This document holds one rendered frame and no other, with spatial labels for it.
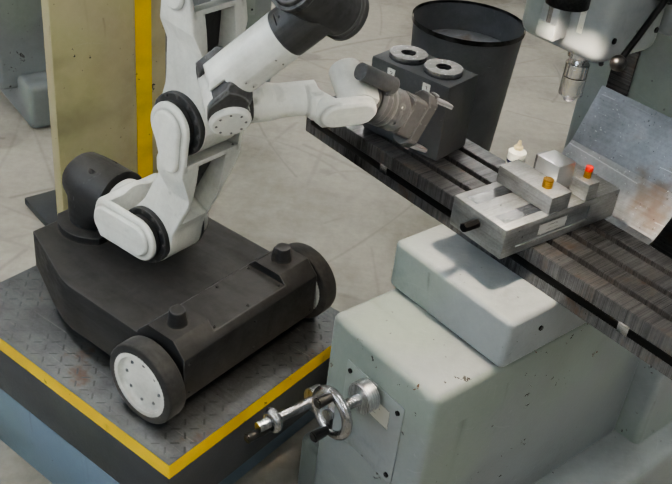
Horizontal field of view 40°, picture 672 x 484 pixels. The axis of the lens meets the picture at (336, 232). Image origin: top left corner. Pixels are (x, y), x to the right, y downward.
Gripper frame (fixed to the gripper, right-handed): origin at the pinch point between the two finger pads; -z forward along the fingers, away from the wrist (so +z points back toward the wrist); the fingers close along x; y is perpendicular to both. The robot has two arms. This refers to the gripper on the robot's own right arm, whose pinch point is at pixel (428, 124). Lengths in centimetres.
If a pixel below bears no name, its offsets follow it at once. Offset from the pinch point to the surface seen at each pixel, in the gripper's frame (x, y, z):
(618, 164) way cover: 11, -14, -49
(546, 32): 27.5, -20.5, 7.8
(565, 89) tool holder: 20.3, -19.4, -7.9
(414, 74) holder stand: 6.0, 17.5, -6.8
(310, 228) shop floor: -74, 111, -95
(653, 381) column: -32, -37, -82
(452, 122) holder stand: 0.9, 9.3, -17.0
